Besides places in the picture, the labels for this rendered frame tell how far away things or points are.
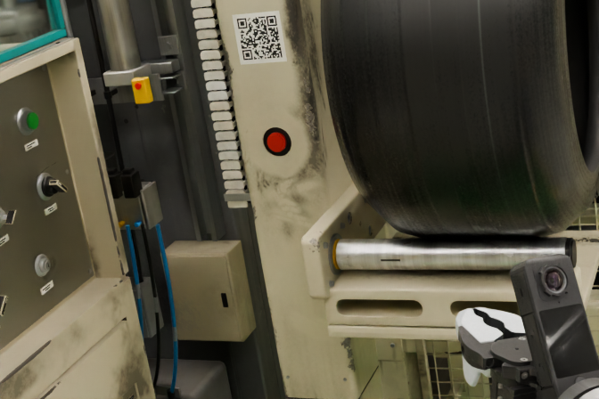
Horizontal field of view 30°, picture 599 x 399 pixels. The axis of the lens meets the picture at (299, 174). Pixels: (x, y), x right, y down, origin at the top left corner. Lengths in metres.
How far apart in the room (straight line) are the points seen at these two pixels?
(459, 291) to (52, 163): 0.61
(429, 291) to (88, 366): 0.49
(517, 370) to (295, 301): 0.90
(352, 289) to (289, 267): 0.17
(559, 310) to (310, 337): 0.94
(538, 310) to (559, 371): 0.05
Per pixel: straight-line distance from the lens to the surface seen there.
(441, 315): 1.59
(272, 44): 1.64
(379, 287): 1.61
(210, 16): 1.68
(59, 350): 1.58
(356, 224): 1.74
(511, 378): 0.92
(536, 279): 0.89
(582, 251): 1.82
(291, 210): 1.71
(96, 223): 1.70
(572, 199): 1.50
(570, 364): 0.89
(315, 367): 1.82
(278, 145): 1.68
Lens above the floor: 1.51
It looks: 17 degrees down
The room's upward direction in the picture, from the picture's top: 9 degrees counter-clockwise
